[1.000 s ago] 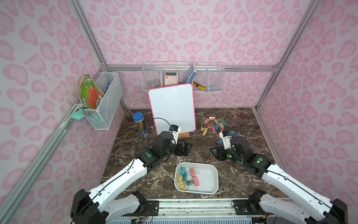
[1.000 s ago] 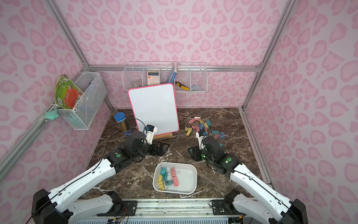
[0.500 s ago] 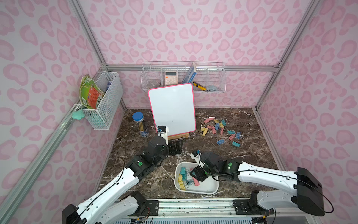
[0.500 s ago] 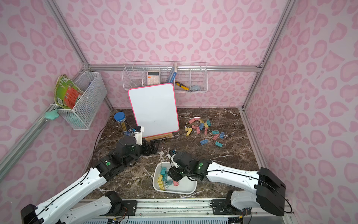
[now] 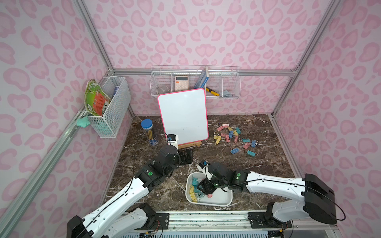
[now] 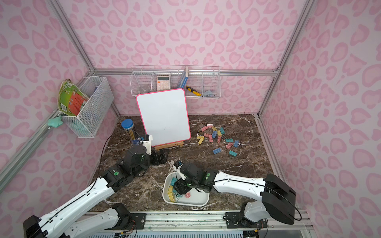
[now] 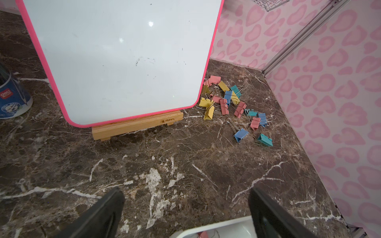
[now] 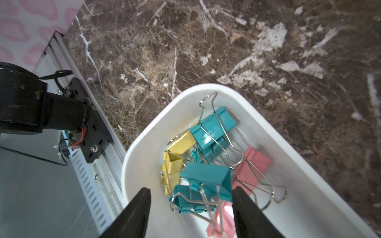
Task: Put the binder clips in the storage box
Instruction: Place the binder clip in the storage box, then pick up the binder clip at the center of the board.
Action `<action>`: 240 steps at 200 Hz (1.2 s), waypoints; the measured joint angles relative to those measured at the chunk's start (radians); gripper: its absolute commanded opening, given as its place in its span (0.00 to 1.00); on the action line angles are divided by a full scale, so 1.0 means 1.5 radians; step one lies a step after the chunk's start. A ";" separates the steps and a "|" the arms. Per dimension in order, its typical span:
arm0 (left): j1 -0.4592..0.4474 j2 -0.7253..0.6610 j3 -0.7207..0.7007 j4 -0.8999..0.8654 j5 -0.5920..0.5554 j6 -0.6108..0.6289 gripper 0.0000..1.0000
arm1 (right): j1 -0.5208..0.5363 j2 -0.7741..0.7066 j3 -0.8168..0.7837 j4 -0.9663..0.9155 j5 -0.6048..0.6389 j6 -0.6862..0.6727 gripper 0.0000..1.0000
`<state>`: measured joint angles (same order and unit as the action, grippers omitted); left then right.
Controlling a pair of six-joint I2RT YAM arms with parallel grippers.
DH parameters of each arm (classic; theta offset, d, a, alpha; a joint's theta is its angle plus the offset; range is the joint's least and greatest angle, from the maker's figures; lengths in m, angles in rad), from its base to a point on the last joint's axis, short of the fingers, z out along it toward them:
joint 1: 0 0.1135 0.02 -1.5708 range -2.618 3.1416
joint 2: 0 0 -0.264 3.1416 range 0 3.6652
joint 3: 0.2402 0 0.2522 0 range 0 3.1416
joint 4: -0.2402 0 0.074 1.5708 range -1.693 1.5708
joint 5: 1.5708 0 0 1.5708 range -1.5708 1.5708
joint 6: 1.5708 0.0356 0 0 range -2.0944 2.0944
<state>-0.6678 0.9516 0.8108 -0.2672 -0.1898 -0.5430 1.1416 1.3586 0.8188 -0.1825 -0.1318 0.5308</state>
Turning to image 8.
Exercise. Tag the large teal binder clip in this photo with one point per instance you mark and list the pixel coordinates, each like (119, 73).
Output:
(213, 184)

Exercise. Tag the pink binder clip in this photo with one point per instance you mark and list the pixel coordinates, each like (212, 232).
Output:
(250, 176)

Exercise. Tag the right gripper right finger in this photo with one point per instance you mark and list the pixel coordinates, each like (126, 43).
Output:
(250, 222)

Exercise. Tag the yellow binder clip lone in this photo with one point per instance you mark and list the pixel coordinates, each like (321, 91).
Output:
(171, 168)

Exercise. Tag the teal binder clip lone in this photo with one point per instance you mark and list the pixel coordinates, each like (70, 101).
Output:
(209, 130)

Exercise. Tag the white plastic storage tray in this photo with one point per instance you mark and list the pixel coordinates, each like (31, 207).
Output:
(298, 202)

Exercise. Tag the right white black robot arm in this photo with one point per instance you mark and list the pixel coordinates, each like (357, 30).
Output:
(28, 108)

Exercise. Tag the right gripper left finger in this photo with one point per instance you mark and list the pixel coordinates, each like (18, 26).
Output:
(133, 220)

